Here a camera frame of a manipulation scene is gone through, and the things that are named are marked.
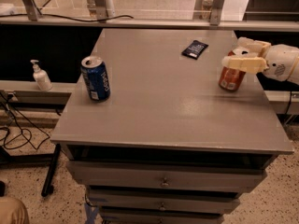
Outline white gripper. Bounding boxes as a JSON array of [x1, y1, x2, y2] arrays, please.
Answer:
[[221, 37, 299, 82]]

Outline orange soda can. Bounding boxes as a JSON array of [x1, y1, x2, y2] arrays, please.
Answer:
[[218, 49, 247, 92]]

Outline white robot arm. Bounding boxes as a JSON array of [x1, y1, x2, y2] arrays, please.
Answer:
[[221, 37, 299, 84]]

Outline blue Pepsi can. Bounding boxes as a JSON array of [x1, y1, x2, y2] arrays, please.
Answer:
[[80, 56, 110, 102]]

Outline dark blue snack packet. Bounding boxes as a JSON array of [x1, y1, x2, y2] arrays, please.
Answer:
[[181, 40, 208, 60]]

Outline grey drawer cabinet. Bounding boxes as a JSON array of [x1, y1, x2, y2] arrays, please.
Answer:
[[51, 29, 292, 224]]

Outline white pump sanitizer bottle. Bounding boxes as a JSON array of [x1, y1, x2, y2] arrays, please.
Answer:
[[31, 60, 52, 91]]

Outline blue tape on floor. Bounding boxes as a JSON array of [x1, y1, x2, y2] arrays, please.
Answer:
[[84, 203, 99, 224]]

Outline black metal stand leg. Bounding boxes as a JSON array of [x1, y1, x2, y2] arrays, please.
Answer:
[[41, 144, 61, 197]]

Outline tan object bottom left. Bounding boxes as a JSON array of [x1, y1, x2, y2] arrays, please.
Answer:
[[0, 196, 30, 224]]

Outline metal frame post right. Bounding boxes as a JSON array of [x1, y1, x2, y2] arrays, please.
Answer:
[[210, 0, 224, 26]]

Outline metal frame post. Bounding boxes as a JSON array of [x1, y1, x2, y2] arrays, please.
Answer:
[[210, 0, 224, 26], [94, 0, 107, 20], [22, 0, 40, 21]]

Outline metal frame post middle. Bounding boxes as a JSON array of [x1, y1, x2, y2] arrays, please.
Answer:
[[94, 0, 107, 20]]

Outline black cable on ledge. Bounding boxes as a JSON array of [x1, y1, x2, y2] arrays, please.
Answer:
[[0, 12, 135, 23]]

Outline metal frame post left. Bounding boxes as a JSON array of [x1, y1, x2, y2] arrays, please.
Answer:
[[22, 0, 40, 21]]

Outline black floor cables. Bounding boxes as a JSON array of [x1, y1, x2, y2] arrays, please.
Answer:
[[0, 91, 64, 151]]

